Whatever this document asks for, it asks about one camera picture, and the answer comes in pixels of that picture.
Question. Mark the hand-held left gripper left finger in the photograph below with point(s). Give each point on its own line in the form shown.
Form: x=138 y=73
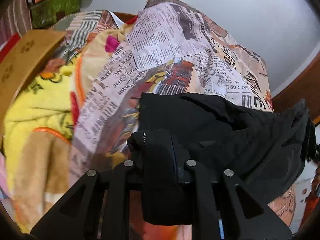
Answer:
x=125 y=177

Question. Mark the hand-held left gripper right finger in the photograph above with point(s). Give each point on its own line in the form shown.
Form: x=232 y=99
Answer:
x=176 y=165

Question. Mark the black zip hoodie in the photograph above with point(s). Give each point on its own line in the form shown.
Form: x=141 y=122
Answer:
x=225 y=130

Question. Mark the yellow fleece blanket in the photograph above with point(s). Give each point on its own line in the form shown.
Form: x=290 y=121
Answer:
x=37 y=100

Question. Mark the newspaper print bedsheet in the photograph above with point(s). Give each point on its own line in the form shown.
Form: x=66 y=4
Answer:
x=162 y=42

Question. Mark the wooden door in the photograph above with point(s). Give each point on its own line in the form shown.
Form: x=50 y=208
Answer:
x=300 y=85

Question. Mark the wooden bed headboard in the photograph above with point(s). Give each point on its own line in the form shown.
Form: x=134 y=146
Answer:
x=125 y=17

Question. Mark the wooden lap desk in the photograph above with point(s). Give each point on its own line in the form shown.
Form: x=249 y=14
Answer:
x=25 y=55

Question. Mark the green patterned storage box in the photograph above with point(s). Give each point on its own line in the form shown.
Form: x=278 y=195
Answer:
x=55 y=12

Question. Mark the striped brown curtain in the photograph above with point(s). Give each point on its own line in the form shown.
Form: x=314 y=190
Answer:
x=17 y=20

